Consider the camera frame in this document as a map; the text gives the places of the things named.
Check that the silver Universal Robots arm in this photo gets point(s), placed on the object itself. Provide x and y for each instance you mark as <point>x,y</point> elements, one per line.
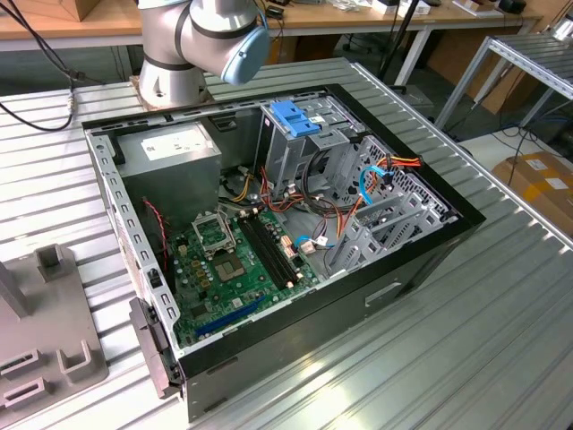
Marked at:
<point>197,27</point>

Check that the grey metal disk bay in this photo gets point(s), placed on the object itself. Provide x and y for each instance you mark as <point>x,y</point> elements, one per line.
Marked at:
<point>360,255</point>

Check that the black RAM slot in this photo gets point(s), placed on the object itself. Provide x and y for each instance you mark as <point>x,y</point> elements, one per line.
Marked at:
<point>261,251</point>
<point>274,251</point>

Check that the grey metal drive cage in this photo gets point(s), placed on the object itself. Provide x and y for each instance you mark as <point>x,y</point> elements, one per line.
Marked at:
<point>286,161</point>

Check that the green motherboard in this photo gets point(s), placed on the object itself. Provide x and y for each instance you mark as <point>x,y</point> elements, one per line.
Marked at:
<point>250,293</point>

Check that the blue plastic cage latch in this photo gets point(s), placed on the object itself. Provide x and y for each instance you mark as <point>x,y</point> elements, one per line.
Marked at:
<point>291,118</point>

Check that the black open PC case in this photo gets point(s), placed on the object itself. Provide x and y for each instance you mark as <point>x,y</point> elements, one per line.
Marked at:
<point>313,322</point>

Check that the blue expansion slot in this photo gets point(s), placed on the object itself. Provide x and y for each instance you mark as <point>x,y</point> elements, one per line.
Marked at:
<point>228,318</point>

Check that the grey power supply unit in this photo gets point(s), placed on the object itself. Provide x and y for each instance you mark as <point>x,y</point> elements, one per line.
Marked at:
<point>170,179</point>

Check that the grey plastic case latch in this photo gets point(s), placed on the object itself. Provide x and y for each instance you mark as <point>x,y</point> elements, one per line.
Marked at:
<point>150,345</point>

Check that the black tripod stand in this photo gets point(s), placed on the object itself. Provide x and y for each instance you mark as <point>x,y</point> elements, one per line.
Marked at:
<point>393,49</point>

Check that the wooden desk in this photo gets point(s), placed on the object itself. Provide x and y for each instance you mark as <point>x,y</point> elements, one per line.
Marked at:
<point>349,20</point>

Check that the cardboard box with yellow labels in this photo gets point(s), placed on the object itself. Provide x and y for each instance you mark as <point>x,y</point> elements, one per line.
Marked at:
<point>528,179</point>

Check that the large brown cardboard sheet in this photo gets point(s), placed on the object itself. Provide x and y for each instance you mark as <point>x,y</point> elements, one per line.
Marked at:
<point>506,89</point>

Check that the grey parts rack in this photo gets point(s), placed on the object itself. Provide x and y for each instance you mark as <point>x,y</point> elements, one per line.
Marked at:
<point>45,313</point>

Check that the plain brown cardboard box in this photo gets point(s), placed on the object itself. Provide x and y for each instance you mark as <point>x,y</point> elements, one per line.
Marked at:
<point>85,9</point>

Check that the aluminium slat table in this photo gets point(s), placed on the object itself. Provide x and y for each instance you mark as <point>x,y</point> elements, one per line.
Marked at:
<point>537,58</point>

